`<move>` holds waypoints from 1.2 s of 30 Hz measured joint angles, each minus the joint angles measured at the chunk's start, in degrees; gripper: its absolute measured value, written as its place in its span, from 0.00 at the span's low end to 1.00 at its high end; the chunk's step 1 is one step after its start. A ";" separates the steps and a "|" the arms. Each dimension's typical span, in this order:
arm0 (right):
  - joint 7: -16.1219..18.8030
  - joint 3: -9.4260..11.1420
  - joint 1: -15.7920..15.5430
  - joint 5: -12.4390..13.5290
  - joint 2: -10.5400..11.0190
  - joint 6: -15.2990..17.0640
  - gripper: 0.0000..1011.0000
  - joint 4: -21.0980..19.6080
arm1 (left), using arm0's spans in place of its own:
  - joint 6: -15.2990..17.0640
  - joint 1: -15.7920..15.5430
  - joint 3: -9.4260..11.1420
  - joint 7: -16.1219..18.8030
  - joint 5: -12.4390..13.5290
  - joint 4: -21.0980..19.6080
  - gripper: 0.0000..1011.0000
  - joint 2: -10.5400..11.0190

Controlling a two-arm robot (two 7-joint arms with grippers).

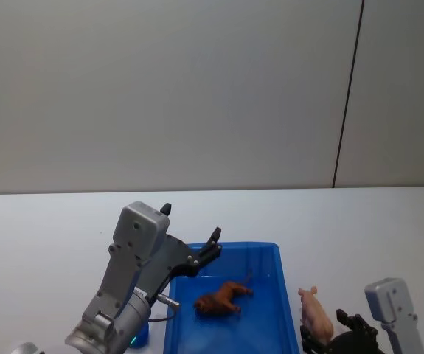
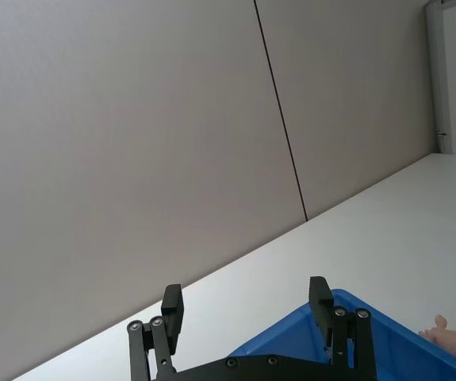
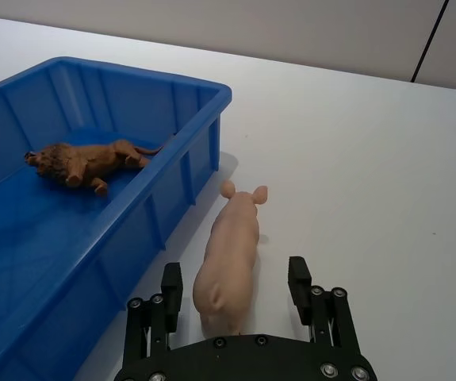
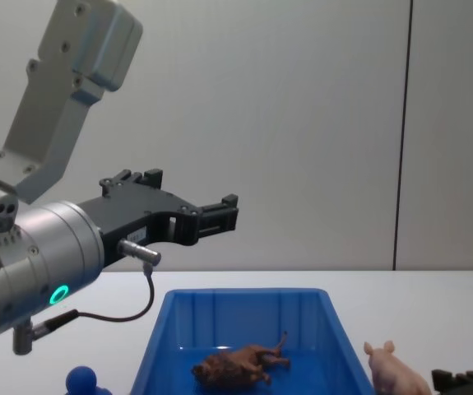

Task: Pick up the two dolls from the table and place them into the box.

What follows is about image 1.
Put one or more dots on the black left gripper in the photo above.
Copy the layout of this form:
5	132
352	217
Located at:
167	260

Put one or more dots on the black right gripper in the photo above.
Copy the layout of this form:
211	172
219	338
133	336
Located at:
355	344

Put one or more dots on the pink toy pig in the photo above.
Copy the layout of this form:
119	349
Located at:
316	315

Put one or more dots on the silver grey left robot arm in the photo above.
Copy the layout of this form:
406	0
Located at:
123	273

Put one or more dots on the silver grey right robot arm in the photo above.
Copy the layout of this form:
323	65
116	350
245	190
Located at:
396	309

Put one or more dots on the blue plastic tray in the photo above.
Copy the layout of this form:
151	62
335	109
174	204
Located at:
263	324

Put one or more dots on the brown toy lion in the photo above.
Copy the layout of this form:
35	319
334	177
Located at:
220	296

